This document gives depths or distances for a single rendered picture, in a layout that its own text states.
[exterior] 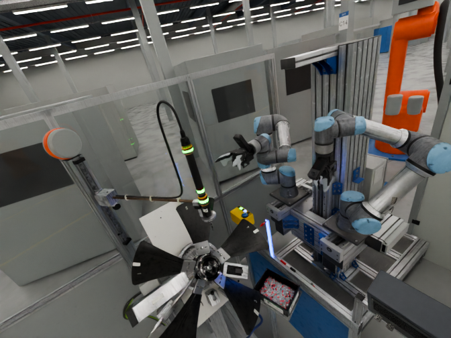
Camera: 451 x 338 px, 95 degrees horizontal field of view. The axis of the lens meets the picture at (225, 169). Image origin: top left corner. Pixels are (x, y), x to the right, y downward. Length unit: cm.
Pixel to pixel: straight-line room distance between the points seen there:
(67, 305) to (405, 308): 187
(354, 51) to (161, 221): 139
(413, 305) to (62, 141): 159
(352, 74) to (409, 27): 318
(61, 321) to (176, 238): 103
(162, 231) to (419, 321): 117
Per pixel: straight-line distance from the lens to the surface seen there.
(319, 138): 98
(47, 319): 204
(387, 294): 104
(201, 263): 111
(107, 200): 131
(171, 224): 137
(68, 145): 132
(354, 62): 133
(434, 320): 103
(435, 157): 118
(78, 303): 200
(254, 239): 123
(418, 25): 446
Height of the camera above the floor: 208
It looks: 27 degrees down
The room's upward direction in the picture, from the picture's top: 13 degrees counter-clockwise
